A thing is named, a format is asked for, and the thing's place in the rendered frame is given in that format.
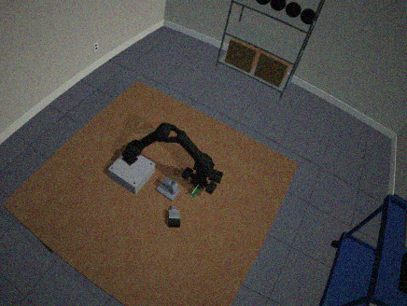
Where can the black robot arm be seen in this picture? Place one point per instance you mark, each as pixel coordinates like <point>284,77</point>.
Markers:
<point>204,165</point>

